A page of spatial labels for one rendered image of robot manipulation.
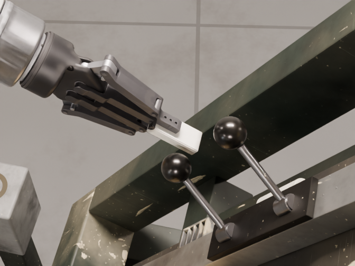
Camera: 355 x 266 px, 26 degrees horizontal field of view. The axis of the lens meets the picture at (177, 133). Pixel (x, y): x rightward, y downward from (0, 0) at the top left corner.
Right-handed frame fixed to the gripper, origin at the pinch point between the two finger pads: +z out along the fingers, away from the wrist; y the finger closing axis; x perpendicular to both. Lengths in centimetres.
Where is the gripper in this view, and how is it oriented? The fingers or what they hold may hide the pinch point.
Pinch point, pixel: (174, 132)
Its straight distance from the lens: 97.9
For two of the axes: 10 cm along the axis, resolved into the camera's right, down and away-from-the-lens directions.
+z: 8.3, 4.4, 3.4
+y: -5.1, 3.6, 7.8
